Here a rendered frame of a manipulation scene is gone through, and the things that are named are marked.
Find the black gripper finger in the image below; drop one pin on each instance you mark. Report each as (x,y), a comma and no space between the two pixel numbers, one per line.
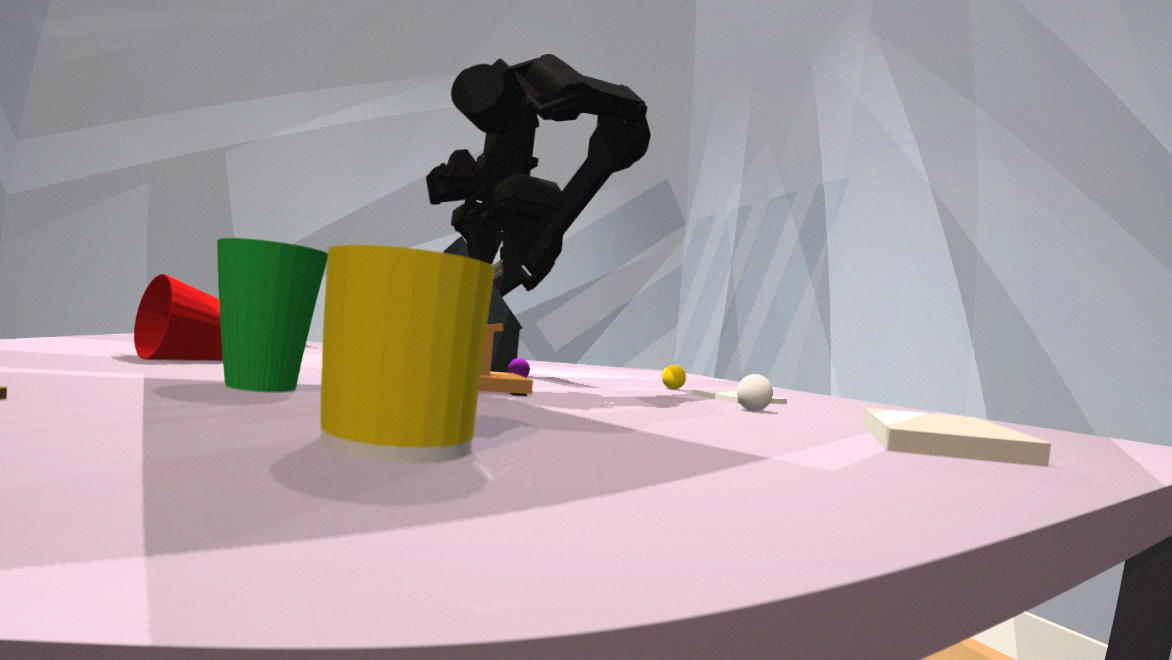
(522,227)
(482,243)

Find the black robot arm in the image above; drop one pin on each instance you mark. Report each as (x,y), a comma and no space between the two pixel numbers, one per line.
(505,101)

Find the red cone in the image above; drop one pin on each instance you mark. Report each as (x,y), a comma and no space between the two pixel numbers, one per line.
(175,321)

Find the beige flat block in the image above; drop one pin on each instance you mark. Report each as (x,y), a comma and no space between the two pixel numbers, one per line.
(951,436)

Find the white ball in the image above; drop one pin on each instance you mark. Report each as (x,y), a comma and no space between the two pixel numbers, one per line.
(754,393)

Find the green cup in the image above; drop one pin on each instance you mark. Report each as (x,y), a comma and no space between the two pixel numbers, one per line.
(267,297)

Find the magenta ball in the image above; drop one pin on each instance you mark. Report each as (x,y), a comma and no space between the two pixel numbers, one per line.
(519,367)

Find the yellow cup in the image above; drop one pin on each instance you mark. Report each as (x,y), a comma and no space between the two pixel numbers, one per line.
(403,339)

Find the yellow ball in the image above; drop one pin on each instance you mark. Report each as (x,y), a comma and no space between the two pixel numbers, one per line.
(674,377)

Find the white flat square panel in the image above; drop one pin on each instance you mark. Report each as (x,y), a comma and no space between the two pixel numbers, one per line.
(730,396)

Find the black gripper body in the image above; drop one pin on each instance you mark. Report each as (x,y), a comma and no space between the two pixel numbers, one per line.
(512,165)

